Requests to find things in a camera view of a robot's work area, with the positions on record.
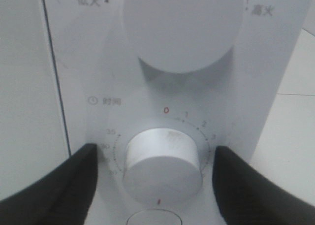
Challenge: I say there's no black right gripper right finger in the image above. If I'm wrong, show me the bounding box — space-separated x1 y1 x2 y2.
213 146 315 225

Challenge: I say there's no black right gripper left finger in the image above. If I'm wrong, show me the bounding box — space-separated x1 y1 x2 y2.
0 144 98 225

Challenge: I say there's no white microwave door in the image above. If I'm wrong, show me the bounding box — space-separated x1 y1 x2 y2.
0 0 68 199

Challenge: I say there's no round white door release button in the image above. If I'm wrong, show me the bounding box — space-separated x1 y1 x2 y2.
126 209 183 225

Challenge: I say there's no white microwave knob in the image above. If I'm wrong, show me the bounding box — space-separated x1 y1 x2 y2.
123 128 203 204
122 0 245 73

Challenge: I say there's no white microwave oven body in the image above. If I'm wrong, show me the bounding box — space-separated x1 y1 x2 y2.
44 0 312 225

